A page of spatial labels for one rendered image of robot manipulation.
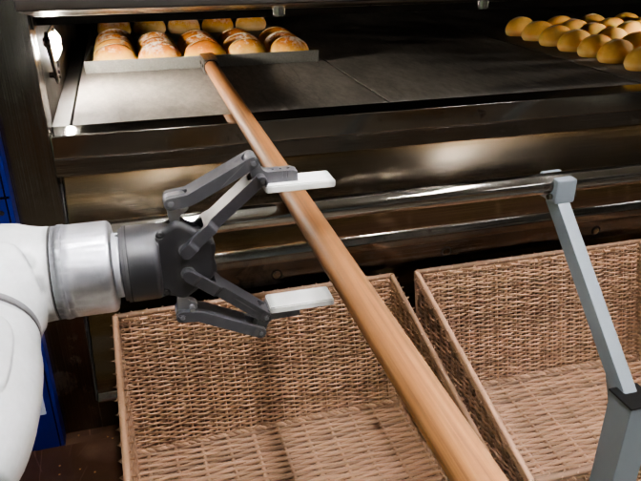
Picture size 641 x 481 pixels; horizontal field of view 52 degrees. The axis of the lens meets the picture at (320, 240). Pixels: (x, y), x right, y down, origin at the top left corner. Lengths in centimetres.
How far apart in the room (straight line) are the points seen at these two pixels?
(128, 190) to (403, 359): 80
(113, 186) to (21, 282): 61
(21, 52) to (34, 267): 56
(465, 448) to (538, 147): 107
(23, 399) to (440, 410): 30
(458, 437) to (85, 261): 36
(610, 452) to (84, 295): 69
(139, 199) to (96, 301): 58
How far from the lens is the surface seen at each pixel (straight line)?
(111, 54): 164
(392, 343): 51
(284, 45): 168
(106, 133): 115
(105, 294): 64
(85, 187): 121
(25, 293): 61
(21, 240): 65
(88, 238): 64
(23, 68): 114
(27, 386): 55
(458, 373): 125
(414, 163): 131
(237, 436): 135
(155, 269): 63
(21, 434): 53
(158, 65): 163
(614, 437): 96
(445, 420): 45
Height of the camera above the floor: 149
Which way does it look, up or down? 26 degrees down
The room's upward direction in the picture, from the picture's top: straight up
